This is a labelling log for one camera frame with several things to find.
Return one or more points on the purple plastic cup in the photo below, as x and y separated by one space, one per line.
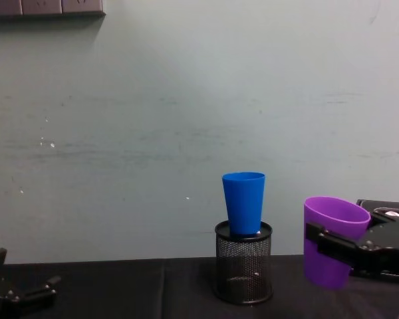
322 269

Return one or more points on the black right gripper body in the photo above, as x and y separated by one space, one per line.
390 242

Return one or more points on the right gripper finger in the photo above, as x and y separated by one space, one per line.
339 247
389 205

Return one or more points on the black mesh pen holder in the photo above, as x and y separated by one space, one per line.
242 266

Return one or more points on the blue plastic cup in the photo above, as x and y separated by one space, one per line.
244 202

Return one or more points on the black table cloth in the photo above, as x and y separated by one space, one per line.
136 289

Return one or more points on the grey wall socket panel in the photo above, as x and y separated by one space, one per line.
43 8

